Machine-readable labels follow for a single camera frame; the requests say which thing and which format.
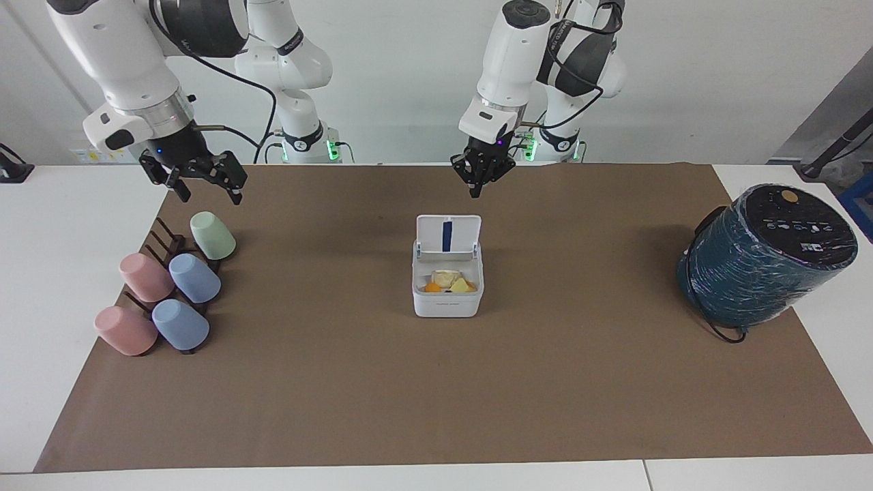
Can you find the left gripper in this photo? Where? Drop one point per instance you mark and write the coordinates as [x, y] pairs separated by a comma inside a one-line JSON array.
[[492, 151]]

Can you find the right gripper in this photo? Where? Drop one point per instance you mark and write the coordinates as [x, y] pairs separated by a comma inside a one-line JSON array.
[[181, 149]]

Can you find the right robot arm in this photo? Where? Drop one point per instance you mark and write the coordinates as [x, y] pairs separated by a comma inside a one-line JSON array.
[[123, 61]]

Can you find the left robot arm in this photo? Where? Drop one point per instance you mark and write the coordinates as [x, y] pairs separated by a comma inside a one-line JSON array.
[[505, 61]]

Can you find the white trash can with lid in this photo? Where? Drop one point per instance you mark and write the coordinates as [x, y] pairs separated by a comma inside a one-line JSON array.
[[447, 303]]

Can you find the green plastic cup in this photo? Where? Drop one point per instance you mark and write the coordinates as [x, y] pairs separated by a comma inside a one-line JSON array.
[[211, 235]]

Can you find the dark brown cup rack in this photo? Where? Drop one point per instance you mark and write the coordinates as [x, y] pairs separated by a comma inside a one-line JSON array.
[[170, 242]]

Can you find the blue plastic cup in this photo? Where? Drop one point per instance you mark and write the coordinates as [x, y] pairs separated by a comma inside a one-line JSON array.
[[195, 277], [180, 324]]

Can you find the cream fruit peel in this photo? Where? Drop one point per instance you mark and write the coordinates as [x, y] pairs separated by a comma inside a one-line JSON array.
[[447, 277]]

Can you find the pink plastic cup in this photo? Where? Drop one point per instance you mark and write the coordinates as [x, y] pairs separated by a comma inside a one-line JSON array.
[[124, 331], [144, 276]]

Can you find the yellow fruit peel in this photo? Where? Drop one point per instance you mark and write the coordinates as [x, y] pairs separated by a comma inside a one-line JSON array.
[[464, 286]]

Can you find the orange fruit peel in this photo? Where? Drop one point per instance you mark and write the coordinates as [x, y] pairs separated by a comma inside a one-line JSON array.
[[433, 288]]

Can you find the black stand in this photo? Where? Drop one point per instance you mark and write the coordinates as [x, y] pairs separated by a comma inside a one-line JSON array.
[[13, 172], [829, 157]]

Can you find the teal cylindrical appliance in plastic wrap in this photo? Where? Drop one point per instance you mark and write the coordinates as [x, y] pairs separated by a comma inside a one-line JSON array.
[[757, 273]]

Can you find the blue crate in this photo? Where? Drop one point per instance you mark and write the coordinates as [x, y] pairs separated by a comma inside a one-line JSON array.
[[859, 211]]

